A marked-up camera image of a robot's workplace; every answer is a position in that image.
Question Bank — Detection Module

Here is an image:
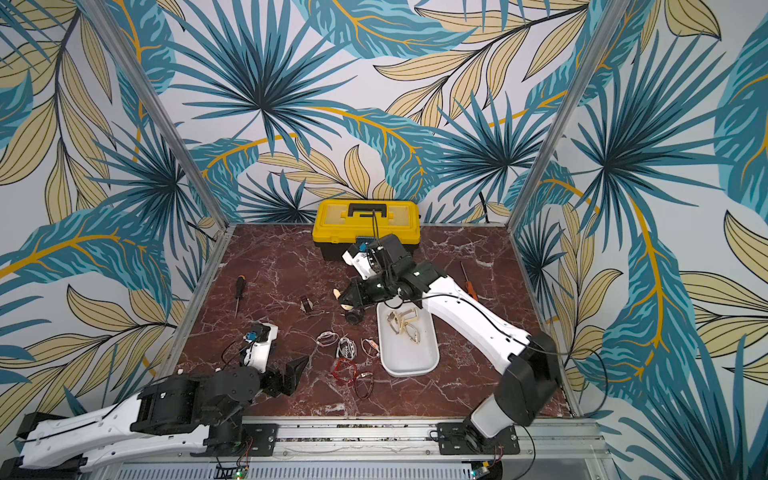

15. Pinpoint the beige looped watch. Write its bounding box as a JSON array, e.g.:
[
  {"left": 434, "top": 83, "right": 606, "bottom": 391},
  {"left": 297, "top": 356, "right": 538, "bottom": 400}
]
[{"left": 333, "top": 287, "right": 360, "bottom": 310}]

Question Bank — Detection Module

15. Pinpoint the aluminium front rail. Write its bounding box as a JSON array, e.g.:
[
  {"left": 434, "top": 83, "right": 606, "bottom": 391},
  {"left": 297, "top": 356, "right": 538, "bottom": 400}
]
[{"left": 90, "top": 417, "right": 619, "bottom": 479}]

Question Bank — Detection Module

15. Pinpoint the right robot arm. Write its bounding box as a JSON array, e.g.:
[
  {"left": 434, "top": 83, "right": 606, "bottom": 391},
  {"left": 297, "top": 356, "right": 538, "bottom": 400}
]
[{"left": 334, "top": 234, "right": 562, "bottom": 450}]

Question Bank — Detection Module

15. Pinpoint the orange handle screwdriver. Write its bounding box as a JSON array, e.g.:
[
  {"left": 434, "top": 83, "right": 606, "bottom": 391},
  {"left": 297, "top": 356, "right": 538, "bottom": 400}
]
[{"left": 459, "top": 261, "right": 479, "bottom": 301}]

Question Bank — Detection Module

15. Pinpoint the white plastic storage tray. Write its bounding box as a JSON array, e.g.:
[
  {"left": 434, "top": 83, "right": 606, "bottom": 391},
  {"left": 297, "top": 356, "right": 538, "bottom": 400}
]
[{"left": 376, "top": 297, "right": 440, "bottom": 377}]

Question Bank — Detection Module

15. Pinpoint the black round watch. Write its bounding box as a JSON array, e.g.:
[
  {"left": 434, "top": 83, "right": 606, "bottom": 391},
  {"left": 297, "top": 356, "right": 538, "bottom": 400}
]
[{"left": 343, "top": 306, "right": 365, "bottom": 325}]

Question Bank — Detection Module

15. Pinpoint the beige square watch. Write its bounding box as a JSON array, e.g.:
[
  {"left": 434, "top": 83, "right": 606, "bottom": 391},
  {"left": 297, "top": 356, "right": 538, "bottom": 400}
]
[{"left": 398, "top": 308, "right": 420, "bottom": 332}]

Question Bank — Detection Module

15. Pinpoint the white pink watch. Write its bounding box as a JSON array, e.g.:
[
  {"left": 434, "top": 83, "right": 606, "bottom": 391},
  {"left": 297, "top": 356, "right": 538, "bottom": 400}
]
[{"left": 315, "top": 331, "right": 340, "bottom": 348}]

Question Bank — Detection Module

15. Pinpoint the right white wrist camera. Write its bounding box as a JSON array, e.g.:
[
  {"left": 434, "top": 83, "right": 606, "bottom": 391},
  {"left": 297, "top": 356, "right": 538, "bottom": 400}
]
[{"left": 342, "top": 240, "right": 381, "bottom": 280}]

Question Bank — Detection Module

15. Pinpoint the red transparent watch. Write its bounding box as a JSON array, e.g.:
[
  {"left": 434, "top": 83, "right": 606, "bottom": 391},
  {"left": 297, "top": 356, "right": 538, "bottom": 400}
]
[{"left": 331, "top": 358, "right": 358, "bottom": 385}]

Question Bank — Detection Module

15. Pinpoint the dark brown strap watch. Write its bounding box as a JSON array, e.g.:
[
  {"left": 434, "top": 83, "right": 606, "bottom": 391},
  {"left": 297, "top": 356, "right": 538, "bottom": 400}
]
[{"left": 300, "top": 296, "right": 315, "bottom": 314}]

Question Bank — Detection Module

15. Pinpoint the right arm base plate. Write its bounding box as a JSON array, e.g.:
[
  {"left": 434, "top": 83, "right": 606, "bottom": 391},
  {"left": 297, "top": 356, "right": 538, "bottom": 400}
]
[{"left": 430, "top": 421, "right": 520, "bottom": 456}]

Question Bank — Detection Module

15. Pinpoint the black yellow screwdriver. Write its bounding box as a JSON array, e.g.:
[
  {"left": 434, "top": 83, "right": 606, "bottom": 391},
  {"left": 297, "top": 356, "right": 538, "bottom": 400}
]
[{"left": 234, "top": 275, "right": 247, "bottom": 317}]

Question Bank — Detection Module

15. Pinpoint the yellow black toolbox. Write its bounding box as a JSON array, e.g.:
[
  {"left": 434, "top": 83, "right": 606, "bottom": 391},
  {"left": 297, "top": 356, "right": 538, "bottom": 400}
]
[{"left": 312, "top": 199, "right": 421, "bottom": 261}]

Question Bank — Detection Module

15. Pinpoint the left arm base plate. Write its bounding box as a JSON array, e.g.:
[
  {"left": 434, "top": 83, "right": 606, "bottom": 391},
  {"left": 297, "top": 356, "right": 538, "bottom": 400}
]
[{"left": 193, "top": 422, "right": 279, "bottom": 457}]

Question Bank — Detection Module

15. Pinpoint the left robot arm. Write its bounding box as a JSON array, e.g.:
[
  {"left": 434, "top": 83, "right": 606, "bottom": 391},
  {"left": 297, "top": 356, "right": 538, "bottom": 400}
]
[{"left": 1, "top": 356, "right": 309, "bottom": 479}]

